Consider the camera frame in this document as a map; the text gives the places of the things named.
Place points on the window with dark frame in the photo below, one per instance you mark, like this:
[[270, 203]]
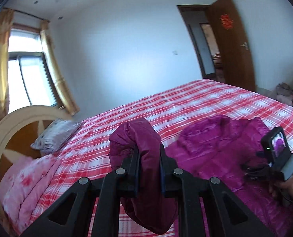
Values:
[[29, 79]]

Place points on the pink floral folded quilt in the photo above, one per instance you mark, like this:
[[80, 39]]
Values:
[[22, 187]]

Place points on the red double happiness decoration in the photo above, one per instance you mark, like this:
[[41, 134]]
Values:
[[226, 21]]

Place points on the magenta down jacket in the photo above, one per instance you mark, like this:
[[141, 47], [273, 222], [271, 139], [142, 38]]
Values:
[[212, 147]]

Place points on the red white plaid bedsheet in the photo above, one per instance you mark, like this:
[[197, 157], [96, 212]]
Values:
[[171, 114]]

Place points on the brown wooden door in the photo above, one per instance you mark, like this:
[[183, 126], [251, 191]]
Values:
[[237, 62]]

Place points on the silver door handle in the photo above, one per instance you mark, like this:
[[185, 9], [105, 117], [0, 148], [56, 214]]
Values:
[[245, 45]]

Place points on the grey striped pillow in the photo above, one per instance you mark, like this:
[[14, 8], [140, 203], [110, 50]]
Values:
[[55, 135]]

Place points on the gold curtain right of window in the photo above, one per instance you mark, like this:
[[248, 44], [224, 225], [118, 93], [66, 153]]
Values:
[[54, 70]]

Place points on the person's right hand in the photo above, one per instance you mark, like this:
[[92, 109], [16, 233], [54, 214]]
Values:
[[292, 185]]

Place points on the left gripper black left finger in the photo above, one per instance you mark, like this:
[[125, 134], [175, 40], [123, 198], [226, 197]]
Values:
[[90, 207]]

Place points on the cream wooden headboard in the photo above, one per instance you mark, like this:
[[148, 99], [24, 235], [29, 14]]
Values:
[[18, 130]]

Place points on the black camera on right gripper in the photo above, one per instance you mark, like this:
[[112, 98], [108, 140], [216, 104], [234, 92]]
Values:
[[275, 146]]

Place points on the dark brown door frame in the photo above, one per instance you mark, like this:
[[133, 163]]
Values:
[[194, 16]]

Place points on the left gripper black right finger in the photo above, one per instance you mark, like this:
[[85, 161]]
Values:
[[207, 207]]

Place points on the pile of clothes on floor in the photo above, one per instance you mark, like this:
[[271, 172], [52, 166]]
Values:
[[284, 94]]

